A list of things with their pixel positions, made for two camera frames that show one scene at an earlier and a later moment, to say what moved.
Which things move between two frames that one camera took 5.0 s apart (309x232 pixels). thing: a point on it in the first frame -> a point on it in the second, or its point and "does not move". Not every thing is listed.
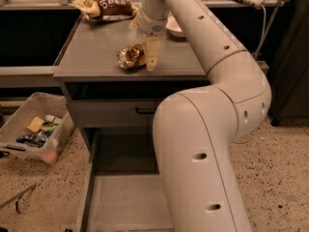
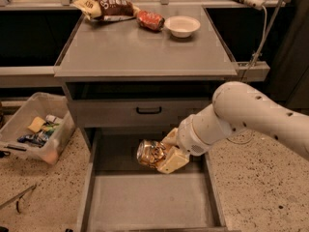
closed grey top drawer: (115, 113) does not move
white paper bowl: (173, 26) does not move
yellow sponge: (35, 125) does not move
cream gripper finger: (134, 24) -> (172, 137)
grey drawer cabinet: (113, 112) does not move
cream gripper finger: (153, 48) -> (174, 160)
